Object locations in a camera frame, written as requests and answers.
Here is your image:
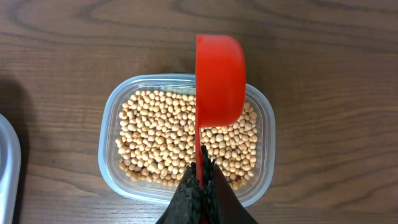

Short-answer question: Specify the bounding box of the red plastic measuring scoop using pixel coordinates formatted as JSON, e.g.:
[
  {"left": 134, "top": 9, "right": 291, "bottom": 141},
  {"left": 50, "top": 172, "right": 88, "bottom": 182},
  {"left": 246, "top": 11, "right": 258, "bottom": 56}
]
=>
[{"left": 194, "top": 33, "right": 247, "bottom": 224}]

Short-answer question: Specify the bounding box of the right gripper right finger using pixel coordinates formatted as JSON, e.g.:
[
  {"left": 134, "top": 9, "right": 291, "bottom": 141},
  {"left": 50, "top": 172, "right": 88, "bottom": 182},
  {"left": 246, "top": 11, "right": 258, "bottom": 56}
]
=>
[{"left": 201, "top": 145, "right": 257, "bottom": 224}]

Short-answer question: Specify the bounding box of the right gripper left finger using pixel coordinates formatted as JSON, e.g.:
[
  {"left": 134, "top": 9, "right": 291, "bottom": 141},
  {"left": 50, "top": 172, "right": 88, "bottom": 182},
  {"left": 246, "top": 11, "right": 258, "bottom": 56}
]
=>
[{"left": 156, "top": 162, "right": 201, "bottom": 224}]

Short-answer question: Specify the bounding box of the clear plastic soybean container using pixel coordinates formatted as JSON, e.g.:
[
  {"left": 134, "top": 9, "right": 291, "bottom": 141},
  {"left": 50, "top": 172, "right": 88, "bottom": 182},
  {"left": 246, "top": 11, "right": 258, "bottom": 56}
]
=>
[{"left": 98, "top": 73, "right": 275, "bottom": 207}]

